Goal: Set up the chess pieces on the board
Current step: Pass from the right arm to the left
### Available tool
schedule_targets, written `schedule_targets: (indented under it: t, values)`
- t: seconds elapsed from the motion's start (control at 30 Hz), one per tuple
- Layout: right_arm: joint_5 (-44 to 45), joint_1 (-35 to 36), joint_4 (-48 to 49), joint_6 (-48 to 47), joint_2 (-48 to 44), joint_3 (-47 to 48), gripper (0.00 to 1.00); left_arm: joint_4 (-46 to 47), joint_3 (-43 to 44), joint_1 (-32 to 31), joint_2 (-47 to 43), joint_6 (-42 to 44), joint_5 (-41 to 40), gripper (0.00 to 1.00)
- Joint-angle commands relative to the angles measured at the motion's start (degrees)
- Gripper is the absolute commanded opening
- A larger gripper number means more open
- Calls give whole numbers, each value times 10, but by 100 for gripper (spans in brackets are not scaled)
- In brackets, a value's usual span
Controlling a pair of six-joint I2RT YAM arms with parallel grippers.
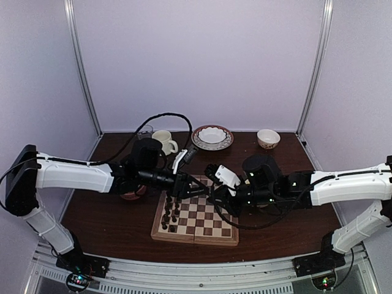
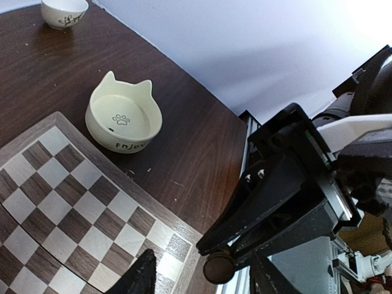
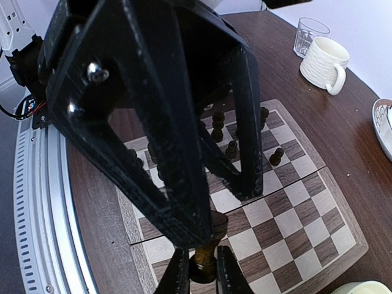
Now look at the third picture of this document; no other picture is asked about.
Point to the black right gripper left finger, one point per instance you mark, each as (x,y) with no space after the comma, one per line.
(176,276)

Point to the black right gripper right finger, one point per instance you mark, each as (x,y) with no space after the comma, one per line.
(229,275)

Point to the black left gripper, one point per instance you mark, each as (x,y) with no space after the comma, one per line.
(162,58)

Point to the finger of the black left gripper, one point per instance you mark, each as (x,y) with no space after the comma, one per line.
(237,71)
(178,206)

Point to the dark chess pawn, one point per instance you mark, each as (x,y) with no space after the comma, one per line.
(159,173)

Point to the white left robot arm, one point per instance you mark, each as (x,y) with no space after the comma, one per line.
(18,36)

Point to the wooden chess board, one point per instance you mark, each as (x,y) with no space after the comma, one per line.
(301,234)

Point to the clear drinking glass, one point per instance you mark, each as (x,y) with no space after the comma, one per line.
(307,30)

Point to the cream ribbed mug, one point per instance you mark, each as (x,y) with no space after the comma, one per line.
(324,65)

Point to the cream cat-ear bowl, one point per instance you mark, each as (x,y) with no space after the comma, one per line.
(366,287)

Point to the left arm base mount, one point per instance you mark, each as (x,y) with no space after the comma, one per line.
(37,110)

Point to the aluminium front rail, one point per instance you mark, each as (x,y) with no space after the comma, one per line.
(50,248)

